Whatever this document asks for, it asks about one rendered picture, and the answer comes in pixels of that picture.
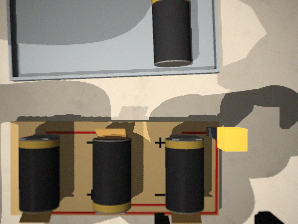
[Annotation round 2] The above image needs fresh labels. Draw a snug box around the black battery with gold end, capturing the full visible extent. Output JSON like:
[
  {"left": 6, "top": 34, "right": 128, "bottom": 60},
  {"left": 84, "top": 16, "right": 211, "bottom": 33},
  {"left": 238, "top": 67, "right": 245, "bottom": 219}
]
[
  {"left": 152, "top": 0, "right": 191, "bottom": 67},
  {"left": 165, "top": 138, "right": 204, "bottom": 214},
  {"left": 19, "top": 137, "right": 60, "bottom": 214},
  {"left": 93, "top": 137, "right": 131, "bottom": 214}
]

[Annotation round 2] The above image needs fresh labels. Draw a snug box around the tan battery board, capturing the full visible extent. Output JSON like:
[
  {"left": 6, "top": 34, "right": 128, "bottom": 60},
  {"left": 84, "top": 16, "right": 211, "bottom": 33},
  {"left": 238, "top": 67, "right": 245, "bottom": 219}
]
[{"left": 10, "top": 121, "right": 247, "bottom": 224}]

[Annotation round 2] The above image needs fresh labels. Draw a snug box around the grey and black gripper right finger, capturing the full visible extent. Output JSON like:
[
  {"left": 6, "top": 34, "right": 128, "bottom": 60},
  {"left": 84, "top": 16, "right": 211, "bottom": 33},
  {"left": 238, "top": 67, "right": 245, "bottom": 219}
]
[{"left": 254, "top": 211, "right": 284, "bottom": 224}]

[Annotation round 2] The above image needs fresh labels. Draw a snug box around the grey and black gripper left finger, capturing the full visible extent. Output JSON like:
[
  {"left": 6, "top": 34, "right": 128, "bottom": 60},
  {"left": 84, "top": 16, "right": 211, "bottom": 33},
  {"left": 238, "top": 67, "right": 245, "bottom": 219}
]
[{"left": 154, "top": 213, "right": 170, "bottom": 224}]

